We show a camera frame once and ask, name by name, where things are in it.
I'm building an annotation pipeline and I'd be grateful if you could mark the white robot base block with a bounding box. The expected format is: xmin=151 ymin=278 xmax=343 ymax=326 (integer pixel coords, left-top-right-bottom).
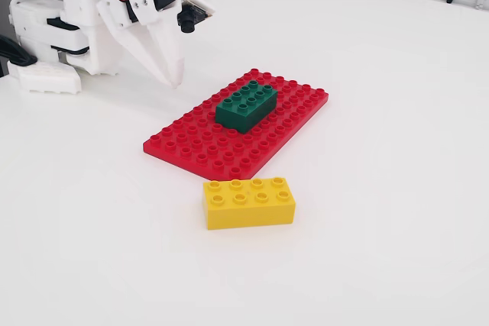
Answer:
xmin=8 ymin=0 xmax=95 ymax=66

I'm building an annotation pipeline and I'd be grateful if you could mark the red lego baseplate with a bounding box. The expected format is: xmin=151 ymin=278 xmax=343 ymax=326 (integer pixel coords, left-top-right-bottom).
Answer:
xmin=143 ymin=68 xmax=330 ymax=182

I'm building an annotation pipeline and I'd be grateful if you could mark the yellow lego brick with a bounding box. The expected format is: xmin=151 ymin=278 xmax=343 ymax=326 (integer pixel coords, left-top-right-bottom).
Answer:
xmin=202 ymin=176 xmax=297 ymax=231

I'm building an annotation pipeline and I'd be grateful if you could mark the green lego brick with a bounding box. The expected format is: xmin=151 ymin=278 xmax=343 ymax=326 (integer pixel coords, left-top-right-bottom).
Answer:
xmin=215 ymin=80 xmax=279 ymax=135

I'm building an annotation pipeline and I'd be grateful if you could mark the black cable bundle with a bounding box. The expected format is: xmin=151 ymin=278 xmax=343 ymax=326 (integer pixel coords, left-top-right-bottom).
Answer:
xmin=0 ymin=34 xmax=38 ymax=67

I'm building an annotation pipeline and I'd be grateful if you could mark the white perforated mounting plate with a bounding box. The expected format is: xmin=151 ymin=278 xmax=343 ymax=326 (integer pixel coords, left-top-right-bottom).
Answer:
xmin=6 ymin=60 xmax=82 ymax=94

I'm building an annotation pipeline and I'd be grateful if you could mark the small black camera module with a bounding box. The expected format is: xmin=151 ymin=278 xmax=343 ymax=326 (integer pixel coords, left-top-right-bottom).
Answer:
xmin=176 ymin=0 xmax=214 ymax=34

